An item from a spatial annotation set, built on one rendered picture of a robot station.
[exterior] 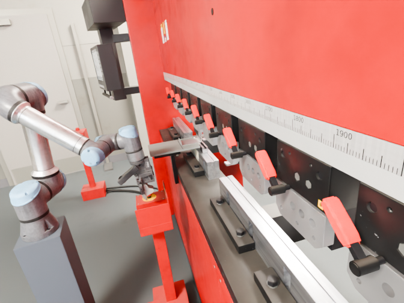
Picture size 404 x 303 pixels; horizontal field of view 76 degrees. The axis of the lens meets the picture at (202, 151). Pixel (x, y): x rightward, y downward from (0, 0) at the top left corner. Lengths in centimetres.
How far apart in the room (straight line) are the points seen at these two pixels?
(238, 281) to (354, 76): 59
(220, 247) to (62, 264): 81
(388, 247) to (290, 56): 30
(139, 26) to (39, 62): 210
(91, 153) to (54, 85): 303
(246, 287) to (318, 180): 41
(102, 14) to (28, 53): 188
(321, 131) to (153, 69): 188
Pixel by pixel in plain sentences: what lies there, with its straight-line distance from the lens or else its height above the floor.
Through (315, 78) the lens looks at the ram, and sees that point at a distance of 42.
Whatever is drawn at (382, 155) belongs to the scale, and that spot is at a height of 133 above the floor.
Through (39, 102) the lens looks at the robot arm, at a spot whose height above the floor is 133.
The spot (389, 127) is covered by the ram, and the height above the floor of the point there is 136.
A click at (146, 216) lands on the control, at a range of 128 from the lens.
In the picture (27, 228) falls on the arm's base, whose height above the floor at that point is 84.
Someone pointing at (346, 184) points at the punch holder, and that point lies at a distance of 46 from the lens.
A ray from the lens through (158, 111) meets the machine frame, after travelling 223.
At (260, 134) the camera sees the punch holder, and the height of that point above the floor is 127.
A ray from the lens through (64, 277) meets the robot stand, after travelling 147.
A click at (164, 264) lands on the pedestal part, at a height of 39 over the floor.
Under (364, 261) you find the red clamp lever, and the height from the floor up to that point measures 121.
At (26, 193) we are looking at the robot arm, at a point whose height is 99.
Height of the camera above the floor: 146
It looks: 21 degrees down
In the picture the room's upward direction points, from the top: 6 degrees counter-clockwise
